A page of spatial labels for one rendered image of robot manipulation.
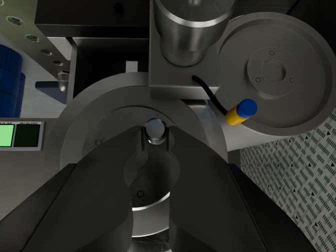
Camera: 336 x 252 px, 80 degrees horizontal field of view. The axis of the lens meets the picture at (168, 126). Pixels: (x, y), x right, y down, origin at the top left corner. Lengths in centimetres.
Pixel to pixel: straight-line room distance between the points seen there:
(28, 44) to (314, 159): 49
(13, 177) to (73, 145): 43
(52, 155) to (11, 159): 42
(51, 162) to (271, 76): 20
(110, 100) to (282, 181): 24
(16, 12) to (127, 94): 28
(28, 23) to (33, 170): 32
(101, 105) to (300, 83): 18
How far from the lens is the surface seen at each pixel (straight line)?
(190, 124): 16
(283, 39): 24
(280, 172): 31
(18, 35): 47
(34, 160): 58
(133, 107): 15
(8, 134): 61
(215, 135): 17
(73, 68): 21
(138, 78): 18
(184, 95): 16
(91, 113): 17
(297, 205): 29
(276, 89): 20
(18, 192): 59
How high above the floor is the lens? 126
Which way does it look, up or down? 11 degrees down
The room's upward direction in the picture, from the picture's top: 180 degrees clockwise
